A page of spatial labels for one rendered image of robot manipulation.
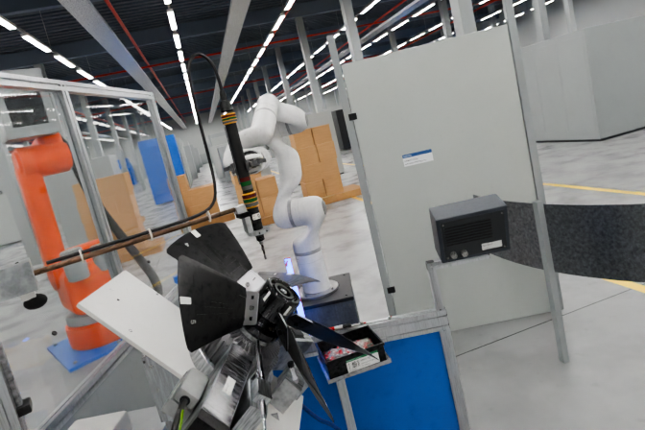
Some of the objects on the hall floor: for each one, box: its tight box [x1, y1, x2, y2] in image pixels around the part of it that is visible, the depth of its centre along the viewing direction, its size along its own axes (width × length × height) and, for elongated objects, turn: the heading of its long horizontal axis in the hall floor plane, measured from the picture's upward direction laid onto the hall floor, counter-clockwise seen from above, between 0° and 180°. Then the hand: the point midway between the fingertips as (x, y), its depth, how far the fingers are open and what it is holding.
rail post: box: [440, 329, 470, 430], centre depth 185 cm, size 4×4×78 cm
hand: (241, 166), depth 137 cm, fingers closed on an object, 4 cm apart
